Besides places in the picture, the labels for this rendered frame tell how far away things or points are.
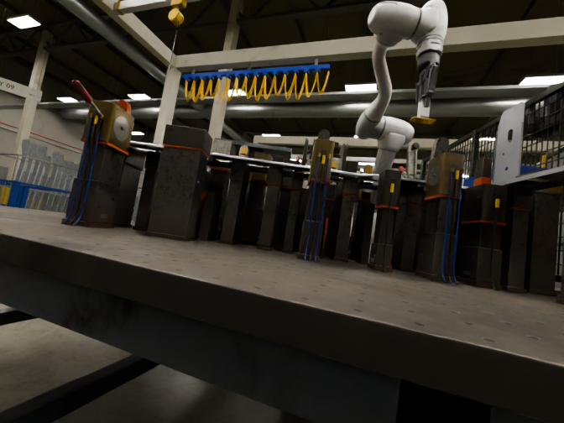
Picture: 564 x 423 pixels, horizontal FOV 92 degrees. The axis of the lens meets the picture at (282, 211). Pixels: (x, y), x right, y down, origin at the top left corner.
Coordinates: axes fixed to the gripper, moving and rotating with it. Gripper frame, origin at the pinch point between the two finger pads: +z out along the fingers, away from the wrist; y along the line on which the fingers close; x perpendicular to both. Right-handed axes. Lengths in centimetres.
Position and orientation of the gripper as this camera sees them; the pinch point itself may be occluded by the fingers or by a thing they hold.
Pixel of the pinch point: (423, 109)
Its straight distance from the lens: 119.1
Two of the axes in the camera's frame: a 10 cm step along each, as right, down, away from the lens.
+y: -0.1, -0.9, -10.0
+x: 9.9, 1.3, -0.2
